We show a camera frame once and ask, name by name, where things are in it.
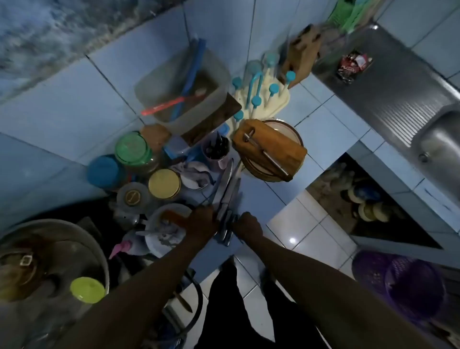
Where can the blue bowl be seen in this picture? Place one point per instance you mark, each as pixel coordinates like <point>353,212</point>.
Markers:
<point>366,193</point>

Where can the stainless steel sink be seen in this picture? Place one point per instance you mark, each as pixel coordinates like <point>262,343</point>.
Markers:
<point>388,90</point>

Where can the wooden knife block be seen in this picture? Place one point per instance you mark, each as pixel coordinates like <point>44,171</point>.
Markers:
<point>302,54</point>

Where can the stack of yellow bowls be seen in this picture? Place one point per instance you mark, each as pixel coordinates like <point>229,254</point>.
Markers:
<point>373,212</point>

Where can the lime green lid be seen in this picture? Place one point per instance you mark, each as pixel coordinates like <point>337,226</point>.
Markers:
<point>87,290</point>

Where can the large glass pot lid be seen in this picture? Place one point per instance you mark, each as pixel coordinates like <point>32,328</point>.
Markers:
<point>54,251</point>

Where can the round brown-rimmed plate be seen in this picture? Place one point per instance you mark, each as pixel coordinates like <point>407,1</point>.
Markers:
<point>287,129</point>

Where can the small wooden cutting board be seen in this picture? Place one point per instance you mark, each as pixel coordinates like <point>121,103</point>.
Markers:
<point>284,147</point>

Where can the translucent plastic container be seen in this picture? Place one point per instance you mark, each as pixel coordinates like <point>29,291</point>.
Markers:
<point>161,82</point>

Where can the brown round lid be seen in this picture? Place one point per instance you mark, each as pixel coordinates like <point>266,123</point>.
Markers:
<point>155,136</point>

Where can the red plastic utensil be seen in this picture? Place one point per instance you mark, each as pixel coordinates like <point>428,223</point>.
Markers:
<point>161,106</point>

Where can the purple plastic basket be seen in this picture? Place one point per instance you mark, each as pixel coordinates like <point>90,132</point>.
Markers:
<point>402,284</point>

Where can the blue plastic utensil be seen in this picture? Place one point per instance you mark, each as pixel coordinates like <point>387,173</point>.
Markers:
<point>192,72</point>

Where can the cream cup rack teal knobs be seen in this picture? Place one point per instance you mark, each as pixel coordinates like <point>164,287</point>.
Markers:
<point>273,104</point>

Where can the gold lid jar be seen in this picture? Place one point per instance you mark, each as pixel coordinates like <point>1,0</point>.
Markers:
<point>164,184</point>

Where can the person's left hand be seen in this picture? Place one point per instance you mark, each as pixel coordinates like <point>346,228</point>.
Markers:
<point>201,228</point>

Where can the green plastic basket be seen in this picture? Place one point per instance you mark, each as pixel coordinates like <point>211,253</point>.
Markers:
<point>346,14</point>

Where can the person's right forearm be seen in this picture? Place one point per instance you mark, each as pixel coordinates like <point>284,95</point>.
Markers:
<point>323,295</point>

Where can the pink-top bottle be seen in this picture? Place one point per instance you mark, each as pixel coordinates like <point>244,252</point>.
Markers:
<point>125,246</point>

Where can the clear glass cup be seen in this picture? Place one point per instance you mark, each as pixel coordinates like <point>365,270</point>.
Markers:
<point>272,59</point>
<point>253,68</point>

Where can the clear lid jar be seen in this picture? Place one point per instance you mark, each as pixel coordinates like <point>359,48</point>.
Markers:
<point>133,197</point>

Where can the blue lid jar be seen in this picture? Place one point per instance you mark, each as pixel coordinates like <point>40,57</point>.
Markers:
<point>104,172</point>

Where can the clear cup with cutlery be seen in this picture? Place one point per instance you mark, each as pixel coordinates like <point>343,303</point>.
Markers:
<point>215,149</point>

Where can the orange food piece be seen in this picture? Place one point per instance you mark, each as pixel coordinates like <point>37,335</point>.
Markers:
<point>172,217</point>

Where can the person's left forearm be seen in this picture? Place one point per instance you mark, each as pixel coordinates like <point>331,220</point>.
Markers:
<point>143,295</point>

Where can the black-rimmed glass lid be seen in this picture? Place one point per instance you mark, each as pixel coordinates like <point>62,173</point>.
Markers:
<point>197,305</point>

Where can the green lid jar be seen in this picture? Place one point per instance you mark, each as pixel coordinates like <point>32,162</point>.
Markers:
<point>133,149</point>

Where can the knives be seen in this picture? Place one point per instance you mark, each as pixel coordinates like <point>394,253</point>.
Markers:
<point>269,158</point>

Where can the person's black clothing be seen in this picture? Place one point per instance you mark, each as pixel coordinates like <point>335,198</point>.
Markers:
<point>230,316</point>

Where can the white plate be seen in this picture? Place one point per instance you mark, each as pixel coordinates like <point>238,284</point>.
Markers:
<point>158,244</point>

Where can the red black sachet pack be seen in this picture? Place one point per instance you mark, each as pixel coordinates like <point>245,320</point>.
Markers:
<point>354,66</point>

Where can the white bowl with cloth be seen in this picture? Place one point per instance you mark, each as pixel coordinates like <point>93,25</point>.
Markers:
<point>194,176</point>

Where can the person's right hand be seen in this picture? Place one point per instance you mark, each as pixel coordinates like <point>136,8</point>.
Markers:
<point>248,230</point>

